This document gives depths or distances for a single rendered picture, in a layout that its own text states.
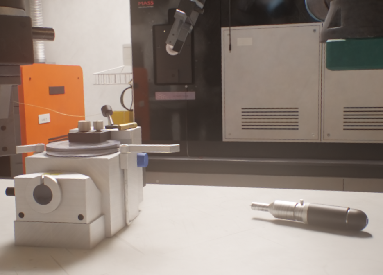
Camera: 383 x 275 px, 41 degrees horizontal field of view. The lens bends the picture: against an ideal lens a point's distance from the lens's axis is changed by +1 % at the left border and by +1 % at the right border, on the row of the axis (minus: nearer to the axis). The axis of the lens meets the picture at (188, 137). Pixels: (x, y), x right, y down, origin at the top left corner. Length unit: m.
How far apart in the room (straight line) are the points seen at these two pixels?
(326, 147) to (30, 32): 1.70
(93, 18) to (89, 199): 3.09
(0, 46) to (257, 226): 0.35
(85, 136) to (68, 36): 3.06
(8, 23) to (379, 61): 0.75
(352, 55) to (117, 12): 2.59
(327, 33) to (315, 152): 1.06
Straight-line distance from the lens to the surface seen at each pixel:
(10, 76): 0.60
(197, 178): 2.14
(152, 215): 0.67
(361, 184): 2.08
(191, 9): 1.64
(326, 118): 2.11
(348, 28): 1.12
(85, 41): 3.63
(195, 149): 2.23
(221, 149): 2.20
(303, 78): 2.10
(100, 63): 3.57
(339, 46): 1.11
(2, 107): 0.61
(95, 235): 0.57
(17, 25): 0.58
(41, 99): 1.88
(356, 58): 1.11
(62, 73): 2.01
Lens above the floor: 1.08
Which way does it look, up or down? 7 degrees down
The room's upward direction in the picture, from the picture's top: 1 degrees counter-clockwise
